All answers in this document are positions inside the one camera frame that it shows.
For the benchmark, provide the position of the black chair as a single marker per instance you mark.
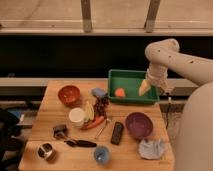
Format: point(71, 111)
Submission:
point(8, 142)

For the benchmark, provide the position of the orange object in tray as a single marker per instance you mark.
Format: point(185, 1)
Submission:
point(119, 92)

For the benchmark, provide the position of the dark red grapes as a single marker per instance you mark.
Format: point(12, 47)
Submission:
point(100, 106)

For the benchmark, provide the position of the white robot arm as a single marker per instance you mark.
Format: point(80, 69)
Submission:
point(194, 145)

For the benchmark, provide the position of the white cup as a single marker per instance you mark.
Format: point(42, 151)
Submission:
point(77, 116)

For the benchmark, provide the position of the yellow banana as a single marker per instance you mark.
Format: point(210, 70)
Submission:
point(89, 111)

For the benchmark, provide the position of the black remote control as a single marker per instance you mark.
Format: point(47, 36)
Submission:
point(117, 133)

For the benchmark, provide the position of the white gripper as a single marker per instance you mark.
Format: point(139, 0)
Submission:
point(156, 76)

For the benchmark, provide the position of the crumpled light blue cloth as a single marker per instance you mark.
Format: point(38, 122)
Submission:
point(151, 149)

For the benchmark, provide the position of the metal spoon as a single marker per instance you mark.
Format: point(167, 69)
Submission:
point(108, 120)

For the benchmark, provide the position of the orange carrot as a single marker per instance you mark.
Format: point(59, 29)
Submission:
point(98, 120)

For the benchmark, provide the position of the small blue bowl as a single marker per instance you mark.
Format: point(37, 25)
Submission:
point(101, 154)

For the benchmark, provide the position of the silver metal can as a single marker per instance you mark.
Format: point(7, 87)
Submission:
point(46, 152)

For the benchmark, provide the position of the purple bowl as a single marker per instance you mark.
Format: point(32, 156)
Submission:
point(139, 125)

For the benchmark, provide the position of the green plastic tray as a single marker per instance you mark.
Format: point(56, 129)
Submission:
point(130, 81)

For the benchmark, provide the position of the red-orange bowl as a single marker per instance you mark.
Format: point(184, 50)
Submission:
point(69, 95)

